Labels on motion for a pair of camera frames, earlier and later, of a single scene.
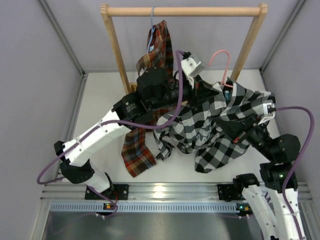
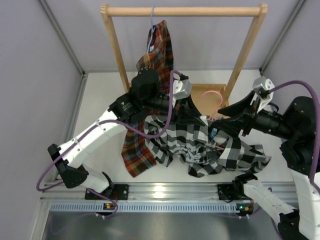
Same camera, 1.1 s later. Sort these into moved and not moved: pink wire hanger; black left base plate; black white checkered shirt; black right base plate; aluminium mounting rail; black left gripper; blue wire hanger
Moved: black left gripper; pink wire hanger; black white checkered shirt
Not moved: aluminium mounting rail; black left base plate; black right base plate; blue wire hanger
